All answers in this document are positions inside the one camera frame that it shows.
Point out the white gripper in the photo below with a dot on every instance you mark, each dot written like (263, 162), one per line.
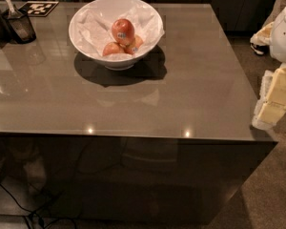
(284, 35)

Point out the red yellow apple lower right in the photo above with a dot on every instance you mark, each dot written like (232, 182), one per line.
(135, 45)

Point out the white ceramic bowl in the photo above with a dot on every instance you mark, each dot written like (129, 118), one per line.
(85, 23)

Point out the white paper bowl liner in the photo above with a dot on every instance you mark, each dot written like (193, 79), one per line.
(92, 29)

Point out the black white fiducial marker card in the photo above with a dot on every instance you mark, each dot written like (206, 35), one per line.
(38, 8)

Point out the black mesh cup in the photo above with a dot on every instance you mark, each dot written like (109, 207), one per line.
(20, 27)

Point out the white handled utensil in cup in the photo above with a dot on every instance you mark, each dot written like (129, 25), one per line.
(14, 13)

